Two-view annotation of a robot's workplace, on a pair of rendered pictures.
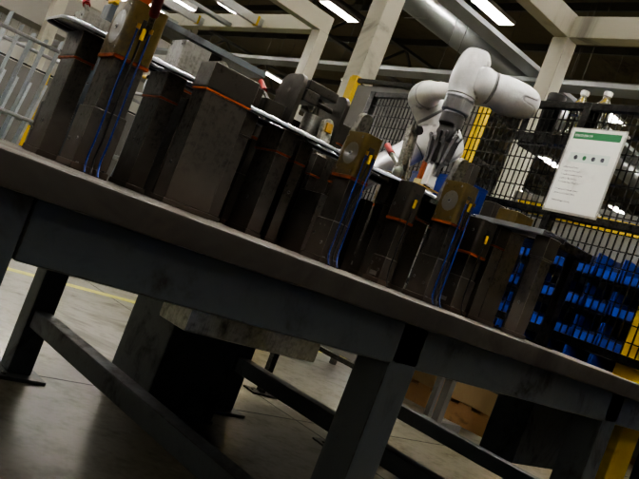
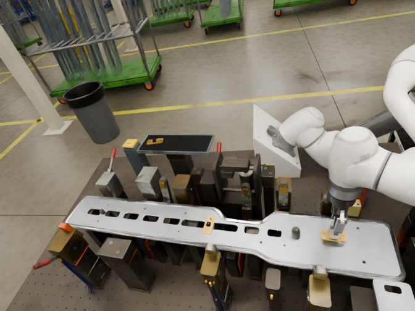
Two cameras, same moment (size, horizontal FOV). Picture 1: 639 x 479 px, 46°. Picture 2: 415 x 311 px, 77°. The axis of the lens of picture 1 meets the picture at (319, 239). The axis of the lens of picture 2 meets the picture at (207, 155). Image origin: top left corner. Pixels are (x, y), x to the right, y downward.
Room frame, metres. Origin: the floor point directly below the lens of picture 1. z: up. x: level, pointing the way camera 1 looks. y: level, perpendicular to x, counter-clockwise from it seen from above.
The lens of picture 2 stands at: (1.77, -0.46, 1.91)
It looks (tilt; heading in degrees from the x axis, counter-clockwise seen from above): 40 degrees down; 59
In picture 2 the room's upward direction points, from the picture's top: 14 degrees counter-clockwise
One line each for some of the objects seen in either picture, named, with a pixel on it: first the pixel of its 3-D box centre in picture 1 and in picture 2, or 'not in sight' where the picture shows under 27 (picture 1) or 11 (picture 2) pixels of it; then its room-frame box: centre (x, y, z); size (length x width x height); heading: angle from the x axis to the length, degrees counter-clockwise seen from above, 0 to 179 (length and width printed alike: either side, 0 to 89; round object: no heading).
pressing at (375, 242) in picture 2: (300, 136); (204, 226); (2.04, 0.15, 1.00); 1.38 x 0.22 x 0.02; 125
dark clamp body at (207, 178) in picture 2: (243, 162); (217, 200); (2.21, 0.29, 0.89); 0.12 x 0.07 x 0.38; 35
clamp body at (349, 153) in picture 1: (344, 200); (217, 287); (1.94, -0.02, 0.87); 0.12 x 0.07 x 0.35; 35
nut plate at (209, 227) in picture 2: not in sight; (208, 224); (2.06, 0.13, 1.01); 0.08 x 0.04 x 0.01; 34
